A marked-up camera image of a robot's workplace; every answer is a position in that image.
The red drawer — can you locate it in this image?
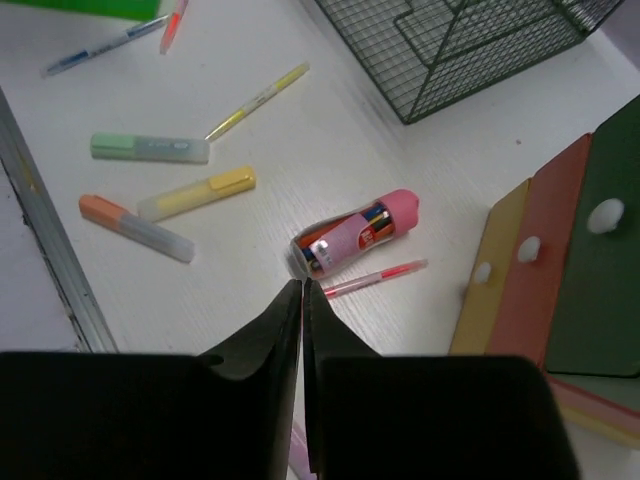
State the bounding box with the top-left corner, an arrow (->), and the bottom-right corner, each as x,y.
487,134 -> 592,365

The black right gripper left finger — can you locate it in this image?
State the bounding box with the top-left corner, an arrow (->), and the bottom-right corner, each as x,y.
198,280 -> 303,479

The pink-capped marker tube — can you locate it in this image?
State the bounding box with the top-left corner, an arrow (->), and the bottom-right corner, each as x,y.
291,189 -> 420,279

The thin pink highlighter pen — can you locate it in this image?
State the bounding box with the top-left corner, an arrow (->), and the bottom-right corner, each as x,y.
323,259 -> 428,299

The green plastic folder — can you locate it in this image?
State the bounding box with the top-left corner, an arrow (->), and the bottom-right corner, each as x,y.
6,0 -> 162,20

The purple chunky highlighter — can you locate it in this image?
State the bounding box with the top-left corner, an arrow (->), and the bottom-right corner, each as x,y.
289,422 -> 316,480

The green top drawer box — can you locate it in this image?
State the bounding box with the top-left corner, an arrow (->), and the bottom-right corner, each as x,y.
544,99 -> 639,379

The green chunky highlighter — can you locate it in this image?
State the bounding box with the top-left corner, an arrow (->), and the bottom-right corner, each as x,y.
90,132 -> 210,164

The thin orange highlighter pen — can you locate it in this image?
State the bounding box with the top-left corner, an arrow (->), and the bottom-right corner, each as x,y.
159,0 -> 189,55

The yellow bottom drawer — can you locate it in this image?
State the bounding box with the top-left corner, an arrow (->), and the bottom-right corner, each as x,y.
449,179 -> 531,355

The yellow chunky highlighter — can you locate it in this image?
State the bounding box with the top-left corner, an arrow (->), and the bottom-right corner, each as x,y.
137,166 -> 256,222

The green wire mesh organizer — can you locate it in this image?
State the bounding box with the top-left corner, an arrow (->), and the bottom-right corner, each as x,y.
317,0 -> 621,125

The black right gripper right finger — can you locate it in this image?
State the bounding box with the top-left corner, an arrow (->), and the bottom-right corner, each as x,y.
302,279 -> 384,479

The thin yellow highlighter pen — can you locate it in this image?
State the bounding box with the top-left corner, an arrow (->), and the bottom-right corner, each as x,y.
205,62 -> 310,142

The thin blue pen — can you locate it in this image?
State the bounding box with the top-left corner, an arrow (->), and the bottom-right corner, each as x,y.
41,15 -> 169,78

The aluminium table edge rail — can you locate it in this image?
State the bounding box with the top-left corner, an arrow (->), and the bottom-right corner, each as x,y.
1,96 -> 118,353

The orange chunky highlighter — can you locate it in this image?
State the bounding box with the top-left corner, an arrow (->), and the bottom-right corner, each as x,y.
78,195 -> 195,264

